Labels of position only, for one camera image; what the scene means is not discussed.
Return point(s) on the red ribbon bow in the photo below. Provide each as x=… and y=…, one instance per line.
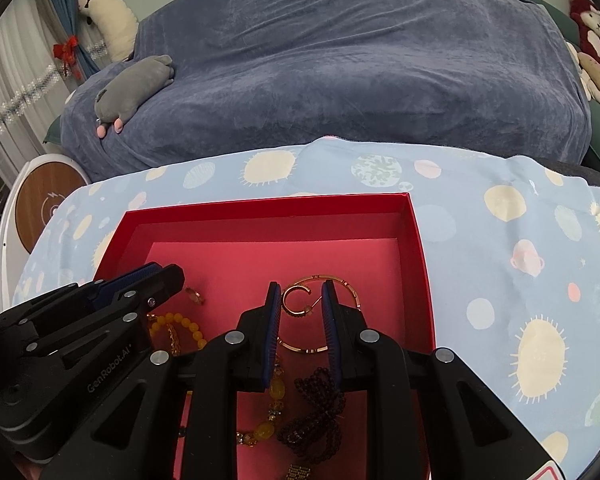
x=66, y=54

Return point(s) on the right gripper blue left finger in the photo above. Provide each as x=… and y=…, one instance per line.
x=272, y=307

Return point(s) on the light blue patterned bedsheet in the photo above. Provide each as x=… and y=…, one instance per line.
x=512, y=249

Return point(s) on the grey plush mouse toy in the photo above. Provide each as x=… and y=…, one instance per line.
x=119, y=101

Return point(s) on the red cardboard box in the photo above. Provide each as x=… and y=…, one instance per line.
x=231, y=251

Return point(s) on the round white wooden side table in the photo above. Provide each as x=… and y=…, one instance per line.
x=41, y=186

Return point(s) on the red monkey plush toy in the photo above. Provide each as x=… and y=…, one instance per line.
x=587, y=17

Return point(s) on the dark blue blanket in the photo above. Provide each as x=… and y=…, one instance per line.
x=490, y=75

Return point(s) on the beige plush toy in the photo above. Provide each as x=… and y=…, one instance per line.
x=589, y=72

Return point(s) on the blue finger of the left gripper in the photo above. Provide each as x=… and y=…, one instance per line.
x=126, y=317
x=107, y=291

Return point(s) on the thin rose gold bangle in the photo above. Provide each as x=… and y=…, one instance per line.
x=320, y=278

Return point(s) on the white llama plush toy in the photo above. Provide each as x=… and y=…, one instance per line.
x=116, y=22

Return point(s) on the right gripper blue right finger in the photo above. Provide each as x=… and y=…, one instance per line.
x=329, y=303

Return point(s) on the white sheer curtain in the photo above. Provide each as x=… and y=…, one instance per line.
x=33, y=85

